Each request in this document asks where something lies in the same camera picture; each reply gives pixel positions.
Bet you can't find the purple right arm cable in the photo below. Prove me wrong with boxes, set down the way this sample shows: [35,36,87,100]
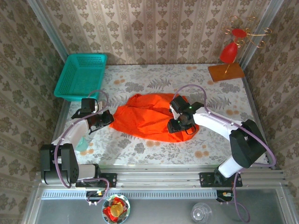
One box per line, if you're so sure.
[174,84,278,222]

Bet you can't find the red wrapper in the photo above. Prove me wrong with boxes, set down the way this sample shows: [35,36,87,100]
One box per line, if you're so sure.
[103,206,117,221]

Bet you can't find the small connector board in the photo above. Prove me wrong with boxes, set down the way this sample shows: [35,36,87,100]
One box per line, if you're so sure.
[216,190,235,203]
[85,190,105,199]

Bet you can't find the floral tablecloth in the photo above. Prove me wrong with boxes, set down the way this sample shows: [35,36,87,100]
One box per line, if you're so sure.
[55,63,269,167]

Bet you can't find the pale teal translucent object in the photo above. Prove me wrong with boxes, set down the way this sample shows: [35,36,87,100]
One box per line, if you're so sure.
[76,137,89,152]

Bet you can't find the patterned bowl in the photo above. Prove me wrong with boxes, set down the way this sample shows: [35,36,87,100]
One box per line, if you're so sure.
[102,193,131,224]

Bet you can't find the teal plastic basket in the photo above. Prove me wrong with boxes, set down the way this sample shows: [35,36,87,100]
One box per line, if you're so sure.
[53,53,108,103]

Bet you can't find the aluminium corner post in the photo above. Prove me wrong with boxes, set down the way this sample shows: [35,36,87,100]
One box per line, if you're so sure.
[239,0,285,70]
[27,0,69,63]

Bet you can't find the orange t-shirt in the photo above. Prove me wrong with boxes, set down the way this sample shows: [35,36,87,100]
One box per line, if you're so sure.
[109,93,200,143]

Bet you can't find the clear glass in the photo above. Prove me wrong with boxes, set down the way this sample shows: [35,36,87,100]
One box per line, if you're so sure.
[191,202,213,224]

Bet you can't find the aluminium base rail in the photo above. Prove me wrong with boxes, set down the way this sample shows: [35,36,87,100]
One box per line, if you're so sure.
[35,164,289,190]

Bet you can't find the grey slotted cable duct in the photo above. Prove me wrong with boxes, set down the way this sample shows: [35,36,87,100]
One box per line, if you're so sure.
[41,190,219,199]

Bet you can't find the yellow food piece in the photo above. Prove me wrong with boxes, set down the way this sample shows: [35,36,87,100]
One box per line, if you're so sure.
[110,201,124,217]

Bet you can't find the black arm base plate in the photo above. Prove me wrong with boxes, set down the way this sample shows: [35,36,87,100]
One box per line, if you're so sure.
[75,172,117,189]
[199,172,243,189]

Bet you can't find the red gold wire ornament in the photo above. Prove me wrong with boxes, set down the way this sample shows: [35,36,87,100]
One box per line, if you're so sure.
[207,15,273,82]

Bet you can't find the grey metal shelf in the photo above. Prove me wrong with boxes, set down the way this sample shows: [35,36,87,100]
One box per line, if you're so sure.
[22,183,299,224]

